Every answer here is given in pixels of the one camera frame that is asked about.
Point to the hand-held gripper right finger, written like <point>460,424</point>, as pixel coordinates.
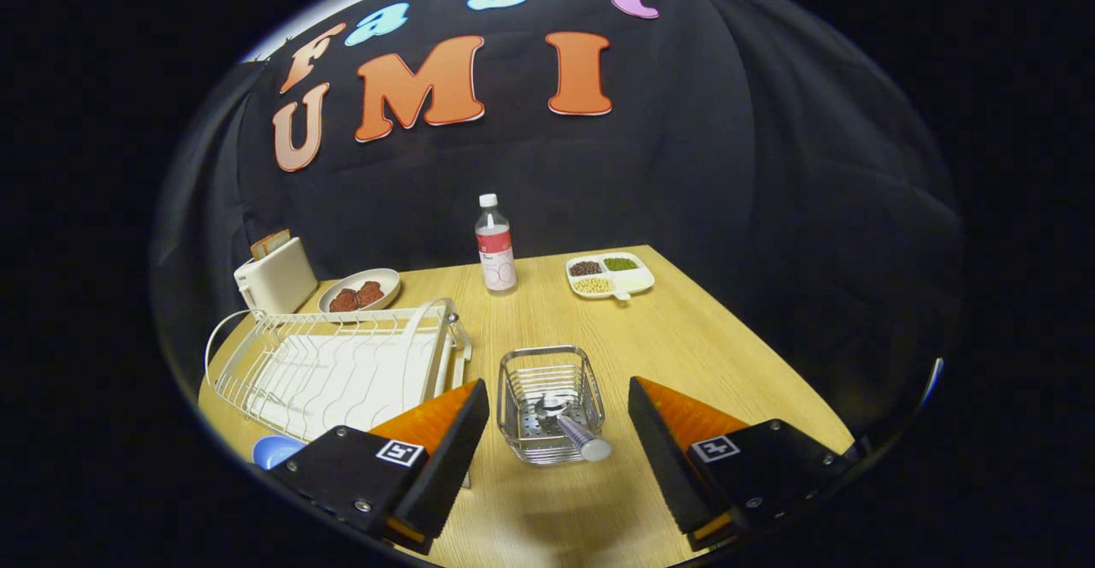
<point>671,474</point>

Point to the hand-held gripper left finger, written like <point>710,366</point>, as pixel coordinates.
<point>445,474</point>

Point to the silver spoon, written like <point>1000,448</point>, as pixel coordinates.
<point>586,441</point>

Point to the blue plate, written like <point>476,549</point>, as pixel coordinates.
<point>274,451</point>

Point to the beige plate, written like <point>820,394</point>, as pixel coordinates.
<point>389,277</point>

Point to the white drip tray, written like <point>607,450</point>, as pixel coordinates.
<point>342,380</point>

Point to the white divided tray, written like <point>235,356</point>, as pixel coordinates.
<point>637,281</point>

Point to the red meat piece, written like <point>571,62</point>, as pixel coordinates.
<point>344,300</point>
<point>370,292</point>

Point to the pile of yellow beans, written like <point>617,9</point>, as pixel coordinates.
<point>593,285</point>

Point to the pile of green beans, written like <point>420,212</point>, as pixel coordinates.
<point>620,264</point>

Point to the pile of dark beans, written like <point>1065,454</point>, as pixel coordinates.
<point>586,268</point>

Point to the clear plastic bottle red label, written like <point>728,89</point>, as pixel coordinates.
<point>496,251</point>

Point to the white toaster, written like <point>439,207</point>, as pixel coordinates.
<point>278,281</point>

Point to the brown toast slice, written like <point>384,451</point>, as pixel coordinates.
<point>281,239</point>
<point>262,249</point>

